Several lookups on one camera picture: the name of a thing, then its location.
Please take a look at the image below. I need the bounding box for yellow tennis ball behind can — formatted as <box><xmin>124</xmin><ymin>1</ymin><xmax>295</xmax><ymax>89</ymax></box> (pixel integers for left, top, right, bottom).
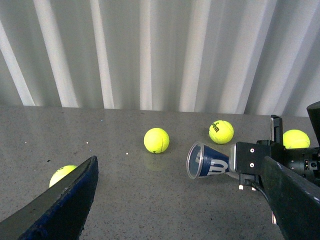
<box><xmin>283</xmin><ymin>129</ymin><xmax>311</xmax><ymax>149</ymax></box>

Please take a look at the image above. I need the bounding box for middle yellow Wilson tennis ball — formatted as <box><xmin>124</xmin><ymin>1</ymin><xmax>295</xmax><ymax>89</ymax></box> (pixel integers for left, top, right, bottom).
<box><xmin>208</xmin><ymin>120</ymin><xmax>234</xmax><ymax>145</ymax></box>

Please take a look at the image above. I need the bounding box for black upright left gripper right finger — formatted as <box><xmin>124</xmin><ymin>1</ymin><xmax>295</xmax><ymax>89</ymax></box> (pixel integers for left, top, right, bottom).
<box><xmin>270</xmin><ymin>114</ymin><xmax>283</xmax><ymax>142</ymax></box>

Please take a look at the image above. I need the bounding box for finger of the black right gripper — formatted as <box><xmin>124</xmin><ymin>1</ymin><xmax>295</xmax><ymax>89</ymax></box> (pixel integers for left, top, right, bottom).
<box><xmin>261</xmin><ymin>156</ymin><xmax>320</xmax><ymax>240</ymax></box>

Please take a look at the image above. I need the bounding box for clear Wilson tennis ball can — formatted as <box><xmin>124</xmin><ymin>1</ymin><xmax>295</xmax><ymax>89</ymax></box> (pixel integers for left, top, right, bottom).
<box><xmin>186</xmin><ymin>141</ymin><xmax>230</xmax><ymax>180</ymax></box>

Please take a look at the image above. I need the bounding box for black camera cable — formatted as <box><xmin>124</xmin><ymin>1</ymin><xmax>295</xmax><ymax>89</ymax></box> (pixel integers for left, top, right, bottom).
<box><xmin>246</xmin><ymin>180</ymin><xmax>271</xmax><ymax>204</ymax></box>

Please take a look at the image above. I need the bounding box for near right yellow tennis ball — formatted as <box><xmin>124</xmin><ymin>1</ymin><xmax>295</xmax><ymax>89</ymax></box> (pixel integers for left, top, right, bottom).
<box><xmin>49</xmin><ymin>165</ymin><xmax>77</xmax><ymax>188</ymax></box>

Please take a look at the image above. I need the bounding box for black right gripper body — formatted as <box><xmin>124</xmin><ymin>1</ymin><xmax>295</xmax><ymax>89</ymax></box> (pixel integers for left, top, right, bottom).
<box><xmin>256</xmin><ymin>140</ymin><xmax>320</xmax><ymax>187</ymax></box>

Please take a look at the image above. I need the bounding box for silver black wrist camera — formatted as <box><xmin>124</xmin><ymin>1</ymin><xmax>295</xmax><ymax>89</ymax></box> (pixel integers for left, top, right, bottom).
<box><xmin>228</xmin><ymin>142</ymin><xmax>271</xmax><ymax>190</ymax></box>

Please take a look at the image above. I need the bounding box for far left yellow tennis ball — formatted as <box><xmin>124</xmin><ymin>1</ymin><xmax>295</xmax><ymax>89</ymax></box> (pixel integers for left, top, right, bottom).
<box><xmin>143</xmin><ymin>127</ymin><xmax>170</xmax><ymax>154</ymax></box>

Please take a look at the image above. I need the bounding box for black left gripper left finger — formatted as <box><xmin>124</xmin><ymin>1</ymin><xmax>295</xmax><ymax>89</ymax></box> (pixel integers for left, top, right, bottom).
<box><xmin>0</xmin><ymin>156</ymin><xmax>99</xmax><ymax>240</ymax></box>

